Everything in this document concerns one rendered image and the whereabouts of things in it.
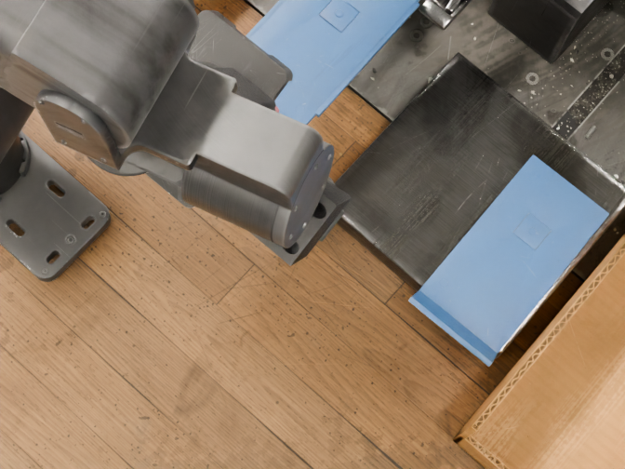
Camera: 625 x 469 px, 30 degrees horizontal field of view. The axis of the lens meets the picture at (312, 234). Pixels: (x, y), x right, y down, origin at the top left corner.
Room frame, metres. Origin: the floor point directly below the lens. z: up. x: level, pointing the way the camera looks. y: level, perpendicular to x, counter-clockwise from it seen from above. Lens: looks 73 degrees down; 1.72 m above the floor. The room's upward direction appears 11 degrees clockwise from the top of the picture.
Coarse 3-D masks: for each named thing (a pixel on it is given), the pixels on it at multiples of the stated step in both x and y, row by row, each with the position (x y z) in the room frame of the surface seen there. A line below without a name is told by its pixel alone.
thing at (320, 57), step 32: (288, 0) 0.39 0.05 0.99; (320, 0) 0.39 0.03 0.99; (352, 0) 0.40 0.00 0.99; (384, 0) 0.40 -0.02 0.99; (416, 0) 0.41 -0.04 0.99; (256, 32) 0.36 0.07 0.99; (288, 32) 0.36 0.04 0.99; (320, 32) 0.37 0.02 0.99; (352, 32) 0.37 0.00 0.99; (384, 32) 0.38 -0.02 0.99; (288, 64) 0.34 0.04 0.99; (320, 64) 0.34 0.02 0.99; (352, 64) 0.35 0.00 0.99; (288, 96) 0.32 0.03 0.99; (320, 96) 0.32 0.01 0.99
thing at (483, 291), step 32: (512, 192) 0.31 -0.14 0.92; (544, 192) 0.31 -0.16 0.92; (576, 192) 0.32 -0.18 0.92; (480, 224) 0.28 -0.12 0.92; (512, 224) 0.28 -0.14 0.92; (544, 224) 0.29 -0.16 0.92; (576, 224) 0.29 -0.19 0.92; (448, 256) 0.25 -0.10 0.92; (480, 256) 0.25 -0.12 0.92; (512, 256) 0.26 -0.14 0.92; (544, 256) 0.26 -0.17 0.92; (448, 288) 0.23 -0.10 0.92; (480, 288) 0.23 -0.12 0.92; (512, 288) 0.24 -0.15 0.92; (544, 288) 0.24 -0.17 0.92; (448, 320) 0.20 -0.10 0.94; (480, 320) 0.21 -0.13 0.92; (512, 320) 0.21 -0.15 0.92; (480, 352) 0.18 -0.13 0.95
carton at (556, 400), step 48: (624, 240) 0.28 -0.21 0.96; (624, 288) 0.26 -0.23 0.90; (576, 336) 0.22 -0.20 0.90; (624, 336) 0.22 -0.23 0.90; (528, 384) 0.17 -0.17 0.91; (576, 384) 0.18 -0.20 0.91; (624, 384) 0.19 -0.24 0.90; (480, 432) 0.13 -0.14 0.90; (528, 432) 0.14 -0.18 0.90; (576, 432) 0.15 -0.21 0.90; (624, 432) 0.15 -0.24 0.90
